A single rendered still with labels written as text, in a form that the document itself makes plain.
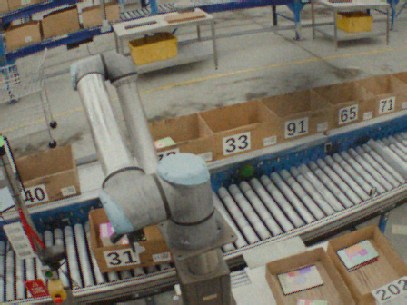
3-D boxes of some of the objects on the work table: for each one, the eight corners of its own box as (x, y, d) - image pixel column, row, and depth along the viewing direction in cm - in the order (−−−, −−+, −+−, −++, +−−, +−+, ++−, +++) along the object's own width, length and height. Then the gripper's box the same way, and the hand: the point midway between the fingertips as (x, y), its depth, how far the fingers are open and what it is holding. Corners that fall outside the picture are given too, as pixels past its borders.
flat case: (379, 257, 183) (379, 255, 182) (347, 270, 180) (347, 268, 179) (366, 240, 194) (367, 238, 193) (335, 252, 191) (335, 250, 190)
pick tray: (291, 337, 155) (293, 325, 149) (263, 277, 187) (264, 262, 181) (351, 316, 159) (355, 302, 153) (320, 260, 191) (322, 245, 186)
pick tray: (357, 309, 161) (362, 296, 156) (324, 255, 193) (327, 241, 188) (406, 287, 166) (412, 272, 160) (371, 237, 198) (374, 222, 192)
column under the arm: (245, 324, 164) (245, 277, 146) (185, 339, 159) (173, 294, 142) (227, 283, 186) (223, 231, 168) (171, 297, 181) (158, 247, 163)
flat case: (323, 285, 176) (323, 283, 175) (284, 296, 174) (284, 294, 174) (314, 265, 188) (314, 263, 187) (276, 275, 186) (276, 273, 185)
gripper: (142, 221, 182) (152, 259, 191) (137, 210, 190) (147, 246, 200) (123, 226, 180) (134, 263, 189) (119, 214, 188) (130, 250, 198)
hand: (134, 254), depth 193 cm, fingers closed
